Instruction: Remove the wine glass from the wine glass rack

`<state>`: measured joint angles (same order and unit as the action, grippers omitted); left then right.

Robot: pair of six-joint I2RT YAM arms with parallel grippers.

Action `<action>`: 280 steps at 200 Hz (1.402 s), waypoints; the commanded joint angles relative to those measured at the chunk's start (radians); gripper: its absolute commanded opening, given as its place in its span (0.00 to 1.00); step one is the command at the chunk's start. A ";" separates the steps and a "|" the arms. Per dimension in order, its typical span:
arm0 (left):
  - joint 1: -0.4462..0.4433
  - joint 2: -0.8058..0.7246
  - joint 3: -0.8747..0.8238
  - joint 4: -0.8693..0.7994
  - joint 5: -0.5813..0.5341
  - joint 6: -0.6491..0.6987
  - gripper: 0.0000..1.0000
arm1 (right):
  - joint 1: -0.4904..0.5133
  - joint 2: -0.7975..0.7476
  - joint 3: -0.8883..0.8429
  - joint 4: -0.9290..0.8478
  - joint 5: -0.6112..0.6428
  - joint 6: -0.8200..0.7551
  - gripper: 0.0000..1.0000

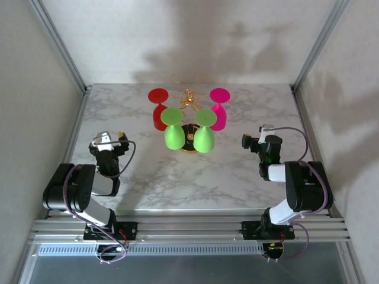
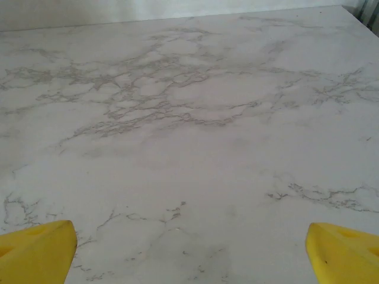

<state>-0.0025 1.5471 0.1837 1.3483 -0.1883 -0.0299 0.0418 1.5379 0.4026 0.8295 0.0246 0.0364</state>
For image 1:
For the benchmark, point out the green plastic wine glass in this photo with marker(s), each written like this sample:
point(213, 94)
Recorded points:
point(171, 116)
point(205, 117)

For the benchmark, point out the pink plastic wine glass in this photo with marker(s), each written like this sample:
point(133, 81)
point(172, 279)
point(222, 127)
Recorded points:
point(220, 95)

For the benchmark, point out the red plastic wine glass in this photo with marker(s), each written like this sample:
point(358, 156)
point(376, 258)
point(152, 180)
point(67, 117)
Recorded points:
point(157, 96)

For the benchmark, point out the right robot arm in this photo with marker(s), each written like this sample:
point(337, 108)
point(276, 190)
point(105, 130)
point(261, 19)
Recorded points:
point(305, 189)

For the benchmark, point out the grey metal panel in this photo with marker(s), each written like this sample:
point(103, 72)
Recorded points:
point(189, 272)

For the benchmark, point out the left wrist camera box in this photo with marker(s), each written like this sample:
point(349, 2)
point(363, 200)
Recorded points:
point(103, 145)

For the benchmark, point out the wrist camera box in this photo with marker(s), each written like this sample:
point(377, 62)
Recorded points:
point(103, 145)
point(263, 136)

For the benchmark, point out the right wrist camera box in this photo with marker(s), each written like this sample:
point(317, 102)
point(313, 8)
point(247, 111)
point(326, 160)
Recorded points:
point(263, 136)

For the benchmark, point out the aluminium table side rail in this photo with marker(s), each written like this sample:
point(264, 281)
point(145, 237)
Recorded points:
point(70, 148)
point(304, 112)

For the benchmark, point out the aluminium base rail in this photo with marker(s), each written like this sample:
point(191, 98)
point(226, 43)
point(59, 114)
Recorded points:
point(189, 227)

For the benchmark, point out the aluminium frame post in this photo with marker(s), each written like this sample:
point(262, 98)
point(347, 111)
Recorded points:
point(58, 41)
point(322, 41)

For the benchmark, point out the aluminium frame bar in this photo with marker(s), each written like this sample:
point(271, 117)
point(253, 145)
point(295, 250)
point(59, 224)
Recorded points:
point(352, 263)
point(26, 263)

